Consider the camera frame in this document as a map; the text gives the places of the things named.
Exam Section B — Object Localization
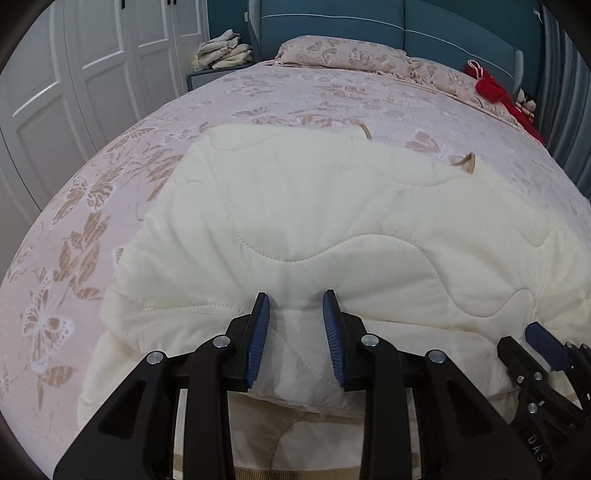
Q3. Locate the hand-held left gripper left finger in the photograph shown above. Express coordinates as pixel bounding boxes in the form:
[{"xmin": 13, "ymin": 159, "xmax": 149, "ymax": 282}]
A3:
[{"xmin": 53, "ymin": 292, "xmax": 271, "ymax": 480}]

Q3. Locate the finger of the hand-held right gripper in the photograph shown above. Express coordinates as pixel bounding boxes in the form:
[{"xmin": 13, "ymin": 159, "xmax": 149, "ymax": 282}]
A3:
[
  {"xmin": 564, "ymin": 342, "xmax": 591, "ymax": 398},
  {"xmin": 497, "ymin": 322, "xmax": 574, "ymax": 387}
]

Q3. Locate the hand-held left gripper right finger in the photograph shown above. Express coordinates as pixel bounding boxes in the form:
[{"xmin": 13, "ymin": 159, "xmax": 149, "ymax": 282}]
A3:
[{"xmin": 322, "ymin": 289, "xmax": 541, "ymax": 480}]

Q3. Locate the cream quilted blanket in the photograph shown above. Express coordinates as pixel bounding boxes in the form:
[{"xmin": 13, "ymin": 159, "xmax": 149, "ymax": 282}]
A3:
[{"xmin": 76, "ymin": 124, "xmax": 591, "ymax": 480}]

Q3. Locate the bed with pink butterfly sheet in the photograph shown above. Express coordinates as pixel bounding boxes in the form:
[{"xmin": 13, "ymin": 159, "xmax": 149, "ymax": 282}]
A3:
[{"xmin": 0, "ymin": 34, "xmax": 591, "ymax": 480}]

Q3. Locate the small white plush toy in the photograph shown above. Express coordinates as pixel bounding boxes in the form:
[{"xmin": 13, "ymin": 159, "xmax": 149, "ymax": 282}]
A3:
[{"xmin": 514, "ymin": 88, "xmax": 539, "ymax": 126}]

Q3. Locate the grey curtain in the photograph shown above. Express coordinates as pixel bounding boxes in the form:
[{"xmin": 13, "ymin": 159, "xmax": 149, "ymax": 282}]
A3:
[{"xmin": 537, "ymin": 4, "xmax": 591, "ymax": 197}]

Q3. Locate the grey nightstand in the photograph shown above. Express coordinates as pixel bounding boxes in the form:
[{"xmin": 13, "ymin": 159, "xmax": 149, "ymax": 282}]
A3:
[{"xmin": 187, "ymin": 62, "xmax": 254, "ymax": 96}]

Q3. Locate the red clothing item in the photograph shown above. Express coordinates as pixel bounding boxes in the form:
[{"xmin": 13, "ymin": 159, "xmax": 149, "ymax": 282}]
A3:
[{"xmin": 464, "ymin": 59, "xmax": 546, "ymax": 145}]

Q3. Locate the pink butterfly pillow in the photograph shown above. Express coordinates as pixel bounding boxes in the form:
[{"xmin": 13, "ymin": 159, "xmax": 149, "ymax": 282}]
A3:
[
  {"xmin": 276, "ymin": 35, "xmax": 413, "ymax": 78},
  {"xmin": 406, "ymin": 57, "xmax": 523, "ymax": 126}
]

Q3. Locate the pile of beige cloths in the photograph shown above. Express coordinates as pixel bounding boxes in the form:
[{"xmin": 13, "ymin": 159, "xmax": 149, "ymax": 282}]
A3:
[{"xmin": 194, "ymin": 29, "xmax": 254, "ymax": 71}]

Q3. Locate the grey mesh panel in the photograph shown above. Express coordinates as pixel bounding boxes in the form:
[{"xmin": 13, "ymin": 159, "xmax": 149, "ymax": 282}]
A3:
[{"xmin": 246, "ymin": 0, "xmax": 264, "ymax": 62}]

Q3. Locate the teal upholstered headboard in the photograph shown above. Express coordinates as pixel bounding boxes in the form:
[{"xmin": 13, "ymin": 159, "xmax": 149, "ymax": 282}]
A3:
[{"xmin": 207, "ymin": 0, "xmax": 544, "ymax": 100}]

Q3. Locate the white panelled wardrobe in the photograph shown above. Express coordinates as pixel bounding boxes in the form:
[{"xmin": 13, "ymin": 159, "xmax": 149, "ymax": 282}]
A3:
[{"xmin": 0, "ymin": 0, "xmax": 214, "ymax": 228}]

